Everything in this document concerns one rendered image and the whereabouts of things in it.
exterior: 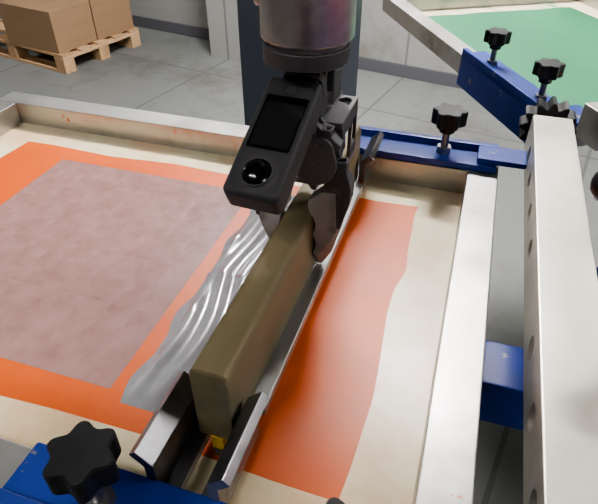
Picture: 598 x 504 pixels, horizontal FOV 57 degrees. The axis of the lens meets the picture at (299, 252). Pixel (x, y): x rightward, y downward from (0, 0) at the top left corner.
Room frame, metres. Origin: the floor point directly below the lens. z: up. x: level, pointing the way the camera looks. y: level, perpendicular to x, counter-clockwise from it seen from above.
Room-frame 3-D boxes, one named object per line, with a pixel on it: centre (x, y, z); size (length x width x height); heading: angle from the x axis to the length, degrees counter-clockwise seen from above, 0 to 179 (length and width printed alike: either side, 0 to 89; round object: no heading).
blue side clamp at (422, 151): (0.69, -0.12, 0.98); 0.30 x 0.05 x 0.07; 72
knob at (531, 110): (0.69, -0.34, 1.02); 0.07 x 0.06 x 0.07; 72
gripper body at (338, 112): (0.46, -0.01, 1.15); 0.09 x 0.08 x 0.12; 162
